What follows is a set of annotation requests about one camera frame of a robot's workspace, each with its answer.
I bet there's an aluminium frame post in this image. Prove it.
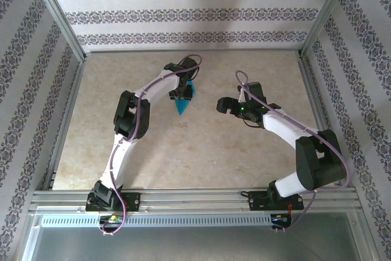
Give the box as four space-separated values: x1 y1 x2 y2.
26 0 88 62
298 0 358 59

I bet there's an aluminium left side rail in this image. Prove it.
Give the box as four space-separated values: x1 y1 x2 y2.
41 57 88 191

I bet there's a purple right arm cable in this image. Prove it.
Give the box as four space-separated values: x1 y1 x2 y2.
235 70 352 234

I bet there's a blue square paper sheet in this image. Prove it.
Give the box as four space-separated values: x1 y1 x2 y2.
174 81 196 117

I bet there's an aluminium right side rail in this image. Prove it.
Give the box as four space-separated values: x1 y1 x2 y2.
298 54 349 190

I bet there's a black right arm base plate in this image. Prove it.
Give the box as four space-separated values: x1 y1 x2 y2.
247 190 304 212

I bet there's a small circuit board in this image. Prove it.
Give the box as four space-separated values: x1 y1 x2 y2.
271 213 293 228
99 215 126 225

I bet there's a grey metal sheet panel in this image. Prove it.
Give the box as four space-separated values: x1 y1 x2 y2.
21 211 373 261

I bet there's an aluminium left frame post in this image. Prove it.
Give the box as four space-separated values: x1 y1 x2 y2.
26 0 88 62

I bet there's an aluminium back frame rail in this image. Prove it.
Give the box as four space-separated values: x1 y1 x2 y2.
84 48 302 54

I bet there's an aluminium right frame post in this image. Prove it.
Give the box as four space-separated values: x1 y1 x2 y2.
298 0 358 59

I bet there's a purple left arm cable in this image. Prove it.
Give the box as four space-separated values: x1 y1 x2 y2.
97 54 204 237

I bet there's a slotted grey cable duct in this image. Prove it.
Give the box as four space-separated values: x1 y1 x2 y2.
39 214 291 228

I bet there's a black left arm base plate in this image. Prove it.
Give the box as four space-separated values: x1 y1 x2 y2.
85 192 142 213

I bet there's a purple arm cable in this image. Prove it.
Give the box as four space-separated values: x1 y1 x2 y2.
235 70 352 234
97 54 204 237

